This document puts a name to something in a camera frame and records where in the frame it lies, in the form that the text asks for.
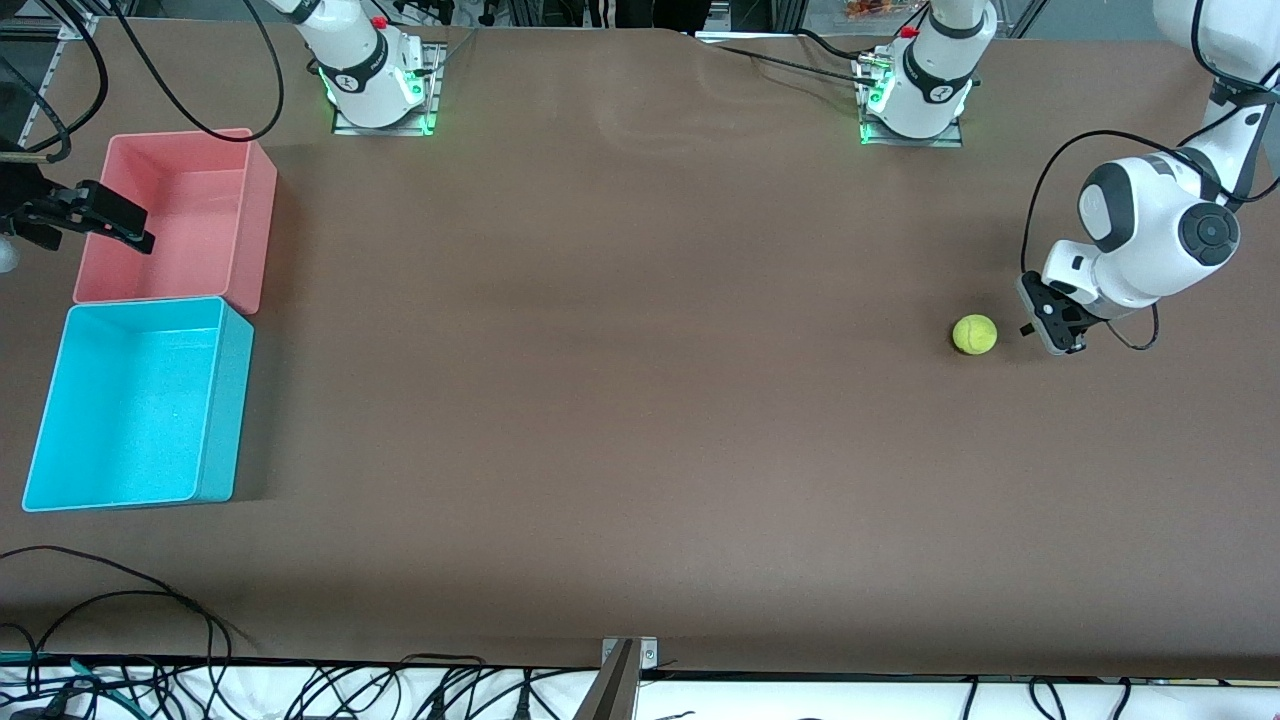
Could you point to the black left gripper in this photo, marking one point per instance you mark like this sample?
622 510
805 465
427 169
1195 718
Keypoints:
1027 329

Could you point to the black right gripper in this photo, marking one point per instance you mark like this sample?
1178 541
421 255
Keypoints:
22 197

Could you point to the yellow tennis ball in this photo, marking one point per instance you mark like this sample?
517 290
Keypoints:
975 335

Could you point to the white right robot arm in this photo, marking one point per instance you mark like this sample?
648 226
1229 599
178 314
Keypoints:
360 70

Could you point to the pink plastic bin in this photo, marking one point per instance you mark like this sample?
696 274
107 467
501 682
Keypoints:
190 220

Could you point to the blue plastic bin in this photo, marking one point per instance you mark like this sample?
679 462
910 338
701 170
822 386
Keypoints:
130 410

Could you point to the aluminium frame profile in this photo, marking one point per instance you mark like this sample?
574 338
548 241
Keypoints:
70 22

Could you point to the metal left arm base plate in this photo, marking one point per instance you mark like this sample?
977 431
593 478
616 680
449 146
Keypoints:
955 140

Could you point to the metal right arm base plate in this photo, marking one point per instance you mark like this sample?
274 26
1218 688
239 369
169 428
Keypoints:
432 100

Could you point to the grey metal bracket post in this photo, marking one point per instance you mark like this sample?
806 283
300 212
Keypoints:
620 680

